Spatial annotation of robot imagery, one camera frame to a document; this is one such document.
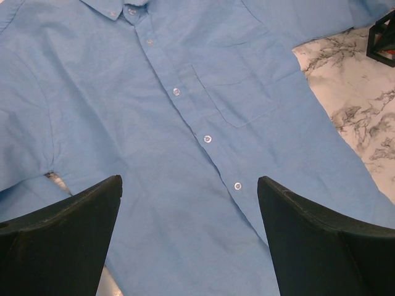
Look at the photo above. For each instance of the light blue button shirt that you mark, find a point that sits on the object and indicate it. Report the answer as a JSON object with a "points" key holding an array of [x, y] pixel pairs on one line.
{"points": [[190, 102]]}

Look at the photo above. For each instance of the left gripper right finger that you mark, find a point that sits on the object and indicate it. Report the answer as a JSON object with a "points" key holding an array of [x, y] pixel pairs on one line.
{"points": [[318, 251]]}

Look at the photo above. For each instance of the black brooch box red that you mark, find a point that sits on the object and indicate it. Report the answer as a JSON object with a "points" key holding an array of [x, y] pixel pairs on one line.
{"points": [[380, 45]]}

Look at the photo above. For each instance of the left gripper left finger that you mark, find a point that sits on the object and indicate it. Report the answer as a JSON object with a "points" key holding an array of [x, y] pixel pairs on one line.
{"points": [[61, 249]]}

